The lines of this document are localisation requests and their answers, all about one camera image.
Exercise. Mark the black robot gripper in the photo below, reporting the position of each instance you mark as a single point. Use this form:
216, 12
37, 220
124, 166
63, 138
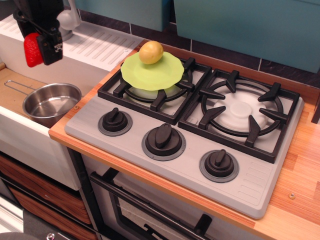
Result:
40, 16

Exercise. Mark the red toy strawberry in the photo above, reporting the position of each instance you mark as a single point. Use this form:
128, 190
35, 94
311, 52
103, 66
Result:
32, 51

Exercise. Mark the yellow toy potato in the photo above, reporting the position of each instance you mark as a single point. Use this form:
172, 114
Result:
151, 52

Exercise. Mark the white toy sink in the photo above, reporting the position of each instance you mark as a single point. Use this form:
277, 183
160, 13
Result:
88, 56

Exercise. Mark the small steel pot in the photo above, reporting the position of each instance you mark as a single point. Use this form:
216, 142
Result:
46, 105

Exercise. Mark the light green plastic plate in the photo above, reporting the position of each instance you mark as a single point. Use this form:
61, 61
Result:
151, 77

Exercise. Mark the grey toy faucet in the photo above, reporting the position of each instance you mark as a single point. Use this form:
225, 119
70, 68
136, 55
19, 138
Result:
69, 19

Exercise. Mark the black left stove knob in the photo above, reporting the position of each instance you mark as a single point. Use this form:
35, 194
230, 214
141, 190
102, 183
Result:
115, 123

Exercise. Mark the black stove knob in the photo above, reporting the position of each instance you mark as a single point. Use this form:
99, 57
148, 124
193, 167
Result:
163, 143
115, 123
219, 166

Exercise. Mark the upper wooden drawer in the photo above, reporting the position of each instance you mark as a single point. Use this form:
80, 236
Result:
46, 188

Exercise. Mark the wooden drawer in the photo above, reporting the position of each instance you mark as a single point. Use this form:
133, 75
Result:
46, 188
66, 225

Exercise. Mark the black left burner grate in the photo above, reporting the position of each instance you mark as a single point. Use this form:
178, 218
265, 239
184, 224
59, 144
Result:
166, 105

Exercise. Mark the black burner grate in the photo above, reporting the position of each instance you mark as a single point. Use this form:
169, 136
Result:
243, 114
166, 105

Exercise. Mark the black middle stove knob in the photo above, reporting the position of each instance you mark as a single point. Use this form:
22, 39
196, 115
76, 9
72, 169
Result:
163, 143

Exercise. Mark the grey toy stove top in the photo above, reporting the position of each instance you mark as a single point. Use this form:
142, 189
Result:
249, 193

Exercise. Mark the toy oven door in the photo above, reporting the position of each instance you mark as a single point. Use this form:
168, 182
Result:
147, 222

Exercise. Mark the lower wooden drawer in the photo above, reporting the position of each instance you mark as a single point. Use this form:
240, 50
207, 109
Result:
66, 225

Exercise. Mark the black right stove knob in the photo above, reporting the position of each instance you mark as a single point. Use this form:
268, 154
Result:
219, 166

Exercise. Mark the black right burner grate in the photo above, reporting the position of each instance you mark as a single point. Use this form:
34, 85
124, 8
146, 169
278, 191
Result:
243, 114

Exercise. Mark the black oven door handle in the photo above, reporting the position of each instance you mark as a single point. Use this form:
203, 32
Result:
116, 192

